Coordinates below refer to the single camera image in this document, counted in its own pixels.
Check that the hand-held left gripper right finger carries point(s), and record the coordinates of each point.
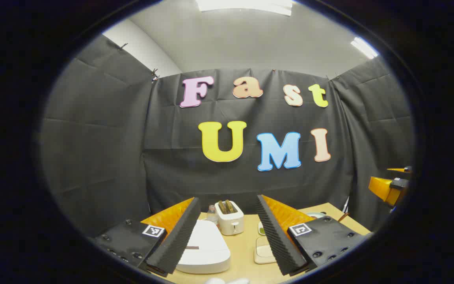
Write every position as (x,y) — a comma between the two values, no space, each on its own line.
(276,240)

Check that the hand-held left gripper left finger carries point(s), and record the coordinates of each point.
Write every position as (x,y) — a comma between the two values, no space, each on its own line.
(177,240)

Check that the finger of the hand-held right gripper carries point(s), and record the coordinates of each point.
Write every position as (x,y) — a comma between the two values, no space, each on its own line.
(384,188)
(402,170)

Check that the clear rice container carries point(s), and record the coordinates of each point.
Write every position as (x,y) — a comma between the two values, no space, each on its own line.
(262,252)

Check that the white rice cooker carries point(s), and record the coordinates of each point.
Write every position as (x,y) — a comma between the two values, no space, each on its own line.
(207,248)

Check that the white divided grain dish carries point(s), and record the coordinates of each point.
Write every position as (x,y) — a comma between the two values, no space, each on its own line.
(261,228)

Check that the clear plastic water bottle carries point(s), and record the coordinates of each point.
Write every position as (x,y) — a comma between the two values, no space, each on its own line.
(212,215)

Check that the pale green plate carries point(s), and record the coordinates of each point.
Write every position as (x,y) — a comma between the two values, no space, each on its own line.
(316,215)

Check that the white toaster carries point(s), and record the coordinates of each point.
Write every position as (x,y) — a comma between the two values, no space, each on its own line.
(231,225)

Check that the brown bread slice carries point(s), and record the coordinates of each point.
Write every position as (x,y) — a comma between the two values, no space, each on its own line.
(222,206)
(230,206)

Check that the black backdrop cloth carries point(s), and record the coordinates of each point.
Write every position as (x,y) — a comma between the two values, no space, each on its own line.
(105,157)

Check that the ceiling light panel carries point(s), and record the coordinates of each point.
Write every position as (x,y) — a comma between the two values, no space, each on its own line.
(364,47)

